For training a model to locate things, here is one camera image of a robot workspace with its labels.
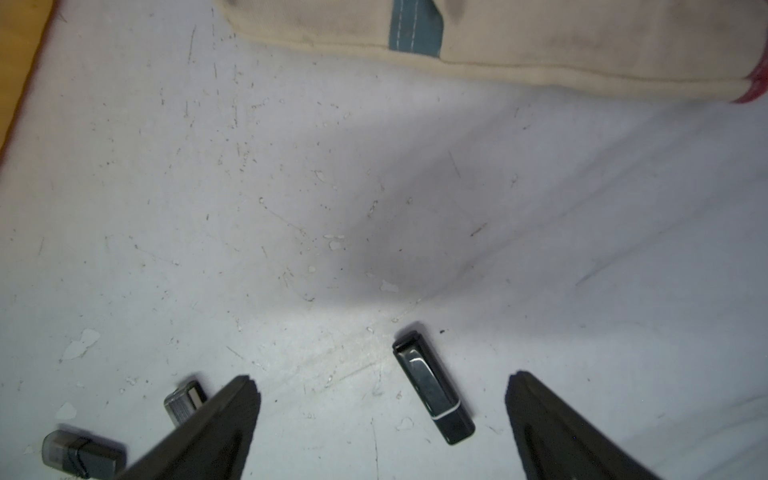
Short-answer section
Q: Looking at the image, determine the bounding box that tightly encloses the cream work glove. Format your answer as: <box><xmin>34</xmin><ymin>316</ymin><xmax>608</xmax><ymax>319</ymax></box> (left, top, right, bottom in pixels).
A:
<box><xmin>219</xmin><ymin>0</ymin><xmax>767</xmax><ymax>104</ymax></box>

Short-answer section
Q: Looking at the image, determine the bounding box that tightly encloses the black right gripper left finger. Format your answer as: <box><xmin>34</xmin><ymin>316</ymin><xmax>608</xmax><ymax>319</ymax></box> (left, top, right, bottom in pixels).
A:
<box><xmin>118</xmin><ymin>375</ymin><xmax>261</xmax><ymax>480</ymax></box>

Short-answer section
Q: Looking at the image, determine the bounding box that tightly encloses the grey clear-cap usb drive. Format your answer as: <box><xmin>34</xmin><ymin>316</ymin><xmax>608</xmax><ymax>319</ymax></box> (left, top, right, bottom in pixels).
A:
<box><xmin>41</xmin><ymin>430</ymin><xmax>127</xmax><ymax>479</ymax></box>

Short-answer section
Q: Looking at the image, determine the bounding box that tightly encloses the black usb flash drive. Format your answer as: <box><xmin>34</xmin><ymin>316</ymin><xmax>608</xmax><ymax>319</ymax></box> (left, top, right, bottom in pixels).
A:
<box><xmin>392</xmin><ymin>330</ymin><xmax>475</xmax><ymax>445</ymax></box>

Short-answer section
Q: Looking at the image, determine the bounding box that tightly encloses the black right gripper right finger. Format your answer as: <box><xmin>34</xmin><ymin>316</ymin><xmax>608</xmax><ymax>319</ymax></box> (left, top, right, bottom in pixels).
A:
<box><xmin>505</xmin><ymin>371</ymin><xmax>657</xmax><ymax>479</ymax></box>

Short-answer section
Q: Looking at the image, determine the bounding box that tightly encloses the red swivel usb drive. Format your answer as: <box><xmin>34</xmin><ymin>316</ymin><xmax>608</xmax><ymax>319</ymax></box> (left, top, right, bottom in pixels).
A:
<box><xmin>164</xmin><ymin>379</ymin><xmax>207</xmax><ymax>427</ymax></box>

